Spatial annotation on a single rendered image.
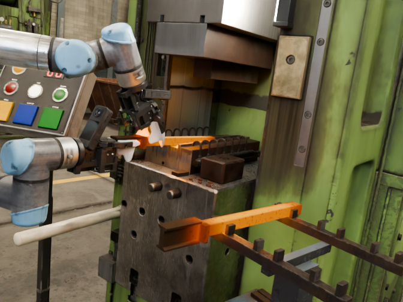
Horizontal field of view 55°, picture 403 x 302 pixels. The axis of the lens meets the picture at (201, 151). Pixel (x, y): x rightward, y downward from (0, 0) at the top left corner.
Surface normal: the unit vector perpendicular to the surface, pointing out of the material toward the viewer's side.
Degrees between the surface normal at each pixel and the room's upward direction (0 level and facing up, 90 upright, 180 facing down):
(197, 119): 90
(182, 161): 90
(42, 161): 90
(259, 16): 90
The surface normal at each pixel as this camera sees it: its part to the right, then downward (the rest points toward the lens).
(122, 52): 0.25, 0.50
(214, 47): 0.78, 0.22
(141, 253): -0.61, 0.08
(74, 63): 0.18, 0.22
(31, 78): -0.13, -0.34
